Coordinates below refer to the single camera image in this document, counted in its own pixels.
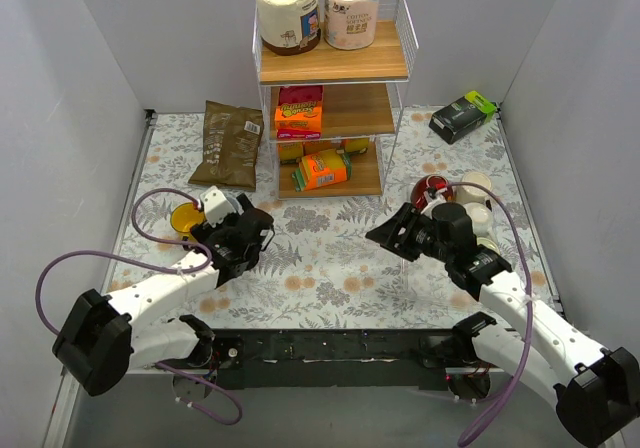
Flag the white wrapped toilet paper roll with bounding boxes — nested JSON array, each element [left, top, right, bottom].
[[324, 0, 379, 50]]

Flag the floral table mat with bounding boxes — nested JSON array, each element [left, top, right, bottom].
[[97, 105, 561, 330]]

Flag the black green box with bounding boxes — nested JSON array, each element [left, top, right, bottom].
[[429, 90, 498, 145]]

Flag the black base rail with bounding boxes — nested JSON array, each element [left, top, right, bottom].
[[124, 325, 556, 392]]

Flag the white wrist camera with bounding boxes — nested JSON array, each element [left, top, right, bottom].
[[421, 184, 448, 215], [198, 186, 238, 226]]

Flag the yellow mug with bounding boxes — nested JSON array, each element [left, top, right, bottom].
[[170, 202, 205, 241]]

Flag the pale green mug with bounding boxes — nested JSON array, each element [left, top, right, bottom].
[[477, 237, 500, 254]]

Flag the dark red mug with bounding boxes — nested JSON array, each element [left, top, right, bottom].
[[410, 174, 455, 211]]

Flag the orange red sponge pack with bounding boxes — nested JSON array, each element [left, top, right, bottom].
[[273, 85, 324, 140]]

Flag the wire and wood shelf rack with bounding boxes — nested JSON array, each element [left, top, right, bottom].
[[251, 0, 420, 201]]

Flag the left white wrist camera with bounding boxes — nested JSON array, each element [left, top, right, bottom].
[[198, 186, 238, 226]]

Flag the clear acrylic tray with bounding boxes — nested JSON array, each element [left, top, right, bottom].
[[409, 198, 498, 309]]

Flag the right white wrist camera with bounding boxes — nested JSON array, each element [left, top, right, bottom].
[[421, 184, 448, 215]]

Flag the white speckled mug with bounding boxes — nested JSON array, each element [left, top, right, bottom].
[[463, 202, 494, 238]]

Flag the beige wrapped toilet paper roll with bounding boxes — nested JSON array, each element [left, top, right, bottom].
[[255, 0, 321, 56]]

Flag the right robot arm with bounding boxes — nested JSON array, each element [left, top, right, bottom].
[[366, 203, 639, 447]]

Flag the cream mug upside down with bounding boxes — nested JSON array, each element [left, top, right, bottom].
[[454, 171, 493, 204]]

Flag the brown coffee bag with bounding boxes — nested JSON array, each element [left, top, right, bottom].
[[188, 100, 264, 191]]

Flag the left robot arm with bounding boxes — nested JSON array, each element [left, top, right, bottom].
[[52, 189, 274, 396]]

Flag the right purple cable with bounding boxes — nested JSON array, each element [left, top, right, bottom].
[[439, 181, 534, 448]]

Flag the orange yellow green sponge pack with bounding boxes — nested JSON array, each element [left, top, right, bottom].
[[291, 148, 352, 192]]

